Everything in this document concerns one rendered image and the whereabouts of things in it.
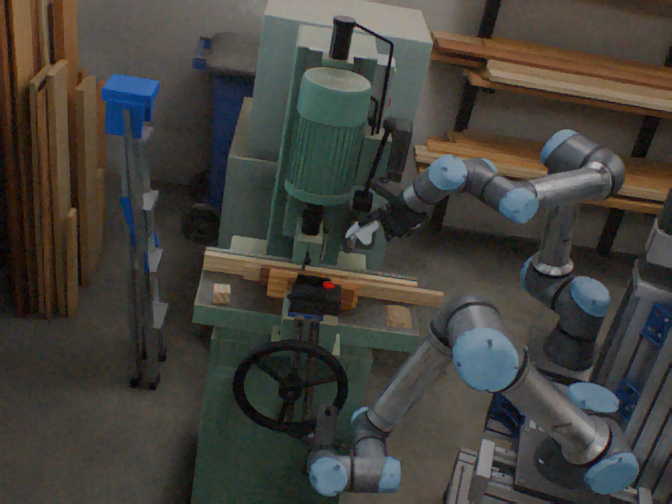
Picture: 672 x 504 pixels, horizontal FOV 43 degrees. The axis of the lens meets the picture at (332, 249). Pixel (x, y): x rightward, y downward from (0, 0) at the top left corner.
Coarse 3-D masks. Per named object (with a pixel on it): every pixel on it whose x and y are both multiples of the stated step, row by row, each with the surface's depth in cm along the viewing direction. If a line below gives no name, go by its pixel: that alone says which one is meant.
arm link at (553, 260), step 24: (552, 144) 220; (576, 144) 216; (552, 168) 222; (576, 168) 215; (552, 216) 230; (576, 216) 229; (552, 240) 233; (528, 264) 246; (552, 264) 238; (528, 288) 246; (552, 288) 239
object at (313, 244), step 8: (296, 232) 234; (320, 232) 231; (296, 240) 226; (304, 240) 226; (312, 240) 226; (320, 240) 227; (296, 248) 226; (304, 248) 226; (312, 248) 226; (320, 248) 226; (296, 256) 228; (304, 256) 228; (312, 256) 228; (320, 256) 229; (312, 264) 229
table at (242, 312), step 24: (240, 288) 231; (264, 288) 233; (216, 312) 223; (240, 312) 223; (264, 312) 223; (360, 312) 231; (384, 312) 233; (336, 336) 225; (360, 336) 226; (384, 336) 226; (408, 336) 226
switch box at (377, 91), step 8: (384, 56) 241; (384, 64) 235; (392, 64) 236; (376, 72) 236; (384, 72) 236; (392, 72) 236; (376, 80) 237; (384, 80) 237; (392, 80) 237; (376, 88) 238; (376, 96) 239; (368, 112) 241; (384, 112) 241
